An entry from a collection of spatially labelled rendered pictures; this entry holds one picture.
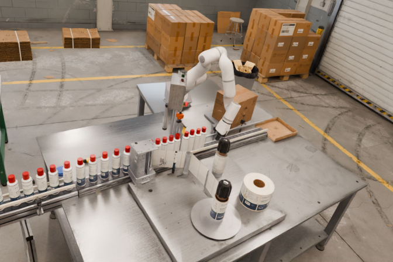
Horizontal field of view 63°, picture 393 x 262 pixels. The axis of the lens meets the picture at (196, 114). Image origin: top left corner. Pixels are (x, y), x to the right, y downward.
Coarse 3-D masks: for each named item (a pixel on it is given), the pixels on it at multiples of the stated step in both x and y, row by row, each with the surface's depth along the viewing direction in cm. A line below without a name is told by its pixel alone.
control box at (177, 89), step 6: (174, 78) 210; (180, 78) 211; (186, 78) 214; (174, 84) 203; (180, 84) 204; (174, 90) 205; (180, 90) 205; (174, 96) 208; (180, 96) 208; (168, 102) 210; (174, 102) 210; (180, 102) 210; (168, 108) 213; (174, 108) 213; (180, 108) 212
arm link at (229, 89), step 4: (232, 80) 232; (224, 84) 234; (228, 84) 232; (232, 84) 233; (224, 88) 236; (228, 88) 234; (232, 88) 234; (224, 92) 238; (228, 92) 235; (232, 92) 235; (224, 96) 245; (228, 96) 237; (232, 96) 237; (224, 100) 250; (228, 100) 250; (232, 100) 251; (224, 104) 252; (228, 104) 250
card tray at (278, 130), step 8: (264, 120) 303; (272, 120) 310; (280, 120) 311; (264, 128) 298; (272, 128) 300; (280, 128) 302; (288, 128) 304; (272, 136) 288; (280, 136) 290; (288, 136) 291
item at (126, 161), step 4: (128, 148) 204; (124, 152) 206; (128, 152) 205; (124, 156) 206; (128, 156) 206; (124, 160) 208; (128, 160) 208; (124, 164) 210; (128, 164) 210; (124, 168) 211; (124, 172) 213
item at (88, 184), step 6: (246, 132) 279; (252, 132) 280; (264, 132) 283; (228, 138) 267; (234, 138) 268; (246, 138) 271; (204, 144) 254; (210, 144) 255; (204, 150) 247; (120, 168) 216; (120, 174) 212; (126, 174) 212; (102, 180) 205; (108, 180) 205; (84, 186) 198; (90, 186) 199
